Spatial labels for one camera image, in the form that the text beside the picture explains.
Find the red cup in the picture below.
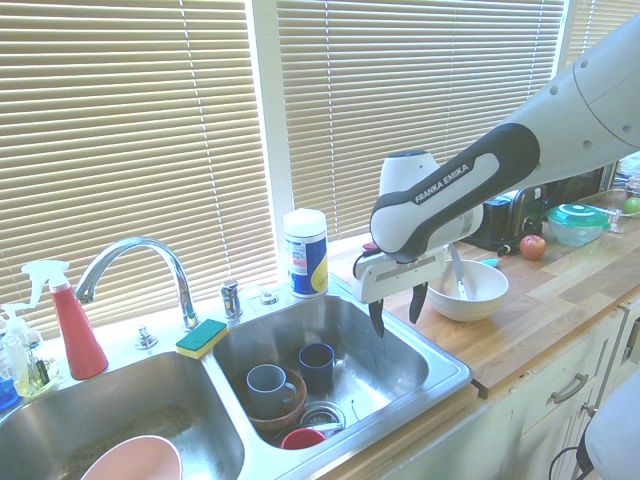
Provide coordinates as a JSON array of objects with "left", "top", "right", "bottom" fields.
[{"left": 280, "top": 427, "right": 327, "bottom": 450}]

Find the chrome soap dispenser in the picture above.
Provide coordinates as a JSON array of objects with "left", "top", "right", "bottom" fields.
[{"left": 220, "top": 279, "right": 245, "bottom": 320}]

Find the metal sink strainer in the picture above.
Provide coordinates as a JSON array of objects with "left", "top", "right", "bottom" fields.
[{"left": 299, "top": 402, "right": 347, "bottom": 435}]

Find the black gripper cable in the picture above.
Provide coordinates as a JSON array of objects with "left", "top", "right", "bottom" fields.
[{"left": 353, "top": 248, "right": 374, "bottom": 280}]

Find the glass jar with yellow liquid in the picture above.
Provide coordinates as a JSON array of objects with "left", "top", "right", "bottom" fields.
[{"left": 14, "top": 344, "right": 61, "bottom": 399}]

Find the blue liquid soap bottle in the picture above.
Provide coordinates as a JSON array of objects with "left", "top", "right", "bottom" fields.
[{"left": 0, "top": 372, "right": 20, "bottom": 412}]

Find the white blue wipes canister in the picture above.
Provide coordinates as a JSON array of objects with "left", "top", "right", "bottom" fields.
[{"left": 282, "top": 207, "right": 330, "bottom": 300}]

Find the cream kitchen cabinet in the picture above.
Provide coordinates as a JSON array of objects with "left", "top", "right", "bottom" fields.
[{"left": 469, "top": 294, "right": 640, "bottom": 480}]

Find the clear plastic box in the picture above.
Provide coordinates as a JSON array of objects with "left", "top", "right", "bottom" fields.
[{"left": 574, "top": 187, "right": 640, "bottom": 235}]

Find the yellow green sponge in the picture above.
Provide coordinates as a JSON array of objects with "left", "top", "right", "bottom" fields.
[{"left": 174, "top": 318, "right": 230, "bottom": 360}]

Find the clear container teal lid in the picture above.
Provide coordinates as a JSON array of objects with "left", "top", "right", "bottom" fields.
[{"left": 545, "top": 202, "right": 612, "bottom": 247}]

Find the white sink side sprayer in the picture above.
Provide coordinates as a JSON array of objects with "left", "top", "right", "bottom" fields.
[{"left": 243, "top": 283, "right": 282, "bottom": 307}]

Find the black cable near cabinet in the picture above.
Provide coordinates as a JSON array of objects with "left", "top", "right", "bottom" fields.
[{"left": 548, "top": 424, "right": 596, "bottom": 480}]

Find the white rounded robot shell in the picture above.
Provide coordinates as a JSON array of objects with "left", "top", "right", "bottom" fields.
[{"left": 582, "top": 382, "right": 640, "bottom": 480}]

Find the black microwave oven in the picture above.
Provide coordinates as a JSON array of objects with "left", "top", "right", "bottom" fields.
[{"left": 544, "top": 162, "right": 620, "bottom": 212}]

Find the cream ceramic bowl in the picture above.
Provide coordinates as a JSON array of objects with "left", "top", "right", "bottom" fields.
[{"left": 426, "top": 259, "right": 510, "bottom": 322}]

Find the red apple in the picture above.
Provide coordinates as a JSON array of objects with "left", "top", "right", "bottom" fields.
[{"left": 519, "top": 234, "right": 547, "bottom": 260}]

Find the black toaster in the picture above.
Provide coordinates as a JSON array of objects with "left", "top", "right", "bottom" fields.
[{"left": 459, "top": 183, "right": 551, "bottom": 257}]

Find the grey mug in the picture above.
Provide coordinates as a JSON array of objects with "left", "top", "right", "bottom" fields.
[{"left": 245, "top": 364, "right": 298, "bottom": 420}]

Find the clear pump soap bottle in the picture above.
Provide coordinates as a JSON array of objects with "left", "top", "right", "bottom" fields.
[{"left": 0, "top": 302, "right": 29, "bottom": 381}]

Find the narrow beige window blind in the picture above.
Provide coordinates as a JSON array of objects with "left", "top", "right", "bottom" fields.
[{"left": 567, "top": 0, "right": 640, "bottom": 67}]

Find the wide beige window blind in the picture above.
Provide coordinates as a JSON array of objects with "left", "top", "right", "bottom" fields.
[{"left": 0, "top": 0, "right": 279, "bottom": 341}]

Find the navy blue cup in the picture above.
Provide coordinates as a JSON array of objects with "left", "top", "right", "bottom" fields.
[{"left": 298, "top": 342, "right": 335, "bottom": 396}]

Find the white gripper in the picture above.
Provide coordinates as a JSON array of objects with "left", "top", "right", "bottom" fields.
[{"left": 349, "top": 244, "right": 448, "bottom": 339}]

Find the red spray bottle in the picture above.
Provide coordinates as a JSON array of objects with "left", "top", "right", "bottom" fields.
[{"left": 20, "top": 260, "right": 110, "bottom": 381}]

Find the metal drawer handle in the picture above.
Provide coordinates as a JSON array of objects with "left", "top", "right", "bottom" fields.
[{"left": 549, "top": 372, "right": 591, "bottom": 405}]

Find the pink plastic bowl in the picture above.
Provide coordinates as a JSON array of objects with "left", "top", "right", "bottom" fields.
[{"left": 79, "top": 434, "right": 184, "bottom": 480}]

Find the stainless steel double sink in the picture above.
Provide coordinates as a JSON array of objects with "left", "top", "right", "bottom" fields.
[{"left": 0, "top": 279, "right": 474, "bottom": 480}]

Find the chrome gooseneck faucet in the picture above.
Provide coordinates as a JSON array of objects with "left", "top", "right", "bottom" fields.
[{"left": 73, "top": 236, "right": 201, "bottom": 332}]

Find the small chrome sink knob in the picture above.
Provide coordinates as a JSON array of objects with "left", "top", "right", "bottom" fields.
[{"left": 134, "top": 323, "right": 159, "bottom": 351}]

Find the brown wooden bowl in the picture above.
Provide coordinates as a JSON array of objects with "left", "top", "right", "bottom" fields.
[{"left": 234, "top": 367, "right": 308, "bottom": 434}]

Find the medium beige window blind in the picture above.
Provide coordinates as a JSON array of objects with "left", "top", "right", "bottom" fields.
[{"left": 274, "top": 0, "right": 567, "bottom": 242}]

